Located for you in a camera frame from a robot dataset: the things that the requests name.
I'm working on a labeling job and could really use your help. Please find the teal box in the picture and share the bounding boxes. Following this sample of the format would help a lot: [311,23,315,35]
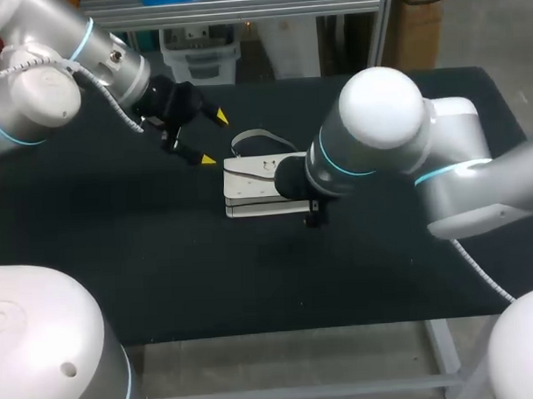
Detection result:
[137,28,163,53]

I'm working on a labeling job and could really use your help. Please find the white cable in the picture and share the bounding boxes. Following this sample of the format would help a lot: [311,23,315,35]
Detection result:
[450,235,517,307]
[0,52,145,140]

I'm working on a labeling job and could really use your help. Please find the aluminium frame shelf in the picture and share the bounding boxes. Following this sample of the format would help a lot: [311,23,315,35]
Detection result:
[77,0,398,84]

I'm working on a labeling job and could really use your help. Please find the brown cardboard box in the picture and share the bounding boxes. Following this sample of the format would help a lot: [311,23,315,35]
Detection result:
[390,0,445,72]

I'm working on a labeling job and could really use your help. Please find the white plastic storage bin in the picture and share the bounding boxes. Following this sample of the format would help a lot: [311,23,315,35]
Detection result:
[158,24,242,88]

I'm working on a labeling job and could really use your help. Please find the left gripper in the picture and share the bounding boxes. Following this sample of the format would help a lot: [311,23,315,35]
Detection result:
[130,71,232,169]

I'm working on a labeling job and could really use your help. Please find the white handbag with strap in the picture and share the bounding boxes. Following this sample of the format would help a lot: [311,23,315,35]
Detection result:
[221,127,312,220]

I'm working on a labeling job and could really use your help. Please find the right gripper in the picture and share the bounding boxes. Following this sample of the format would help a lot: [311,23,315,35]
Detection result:
[272,155,331,231]

